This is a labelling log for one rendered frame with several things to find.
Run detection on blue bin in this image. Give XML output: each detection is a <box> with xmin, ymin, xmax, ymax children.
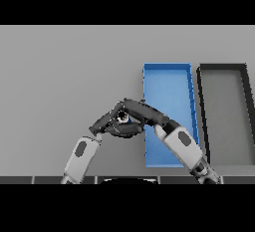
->
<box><xmin>142</xmin><ymin>62</ymin><xmax>200</xmax><ymax>169</ymax></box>

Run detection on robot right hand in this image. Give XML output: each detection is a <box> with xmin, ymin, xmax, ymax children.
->
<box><xmin>122</xmin><ymin>98</ymin><xmax>181</xmax><ymax>134</ymax></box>

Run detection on dark grey bin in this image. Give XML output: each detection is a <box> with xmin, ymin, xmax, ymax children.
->
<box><xmin>195</xmin><ymin>63</ymin><xmax>255</xmax><ymax>167</ymax></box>

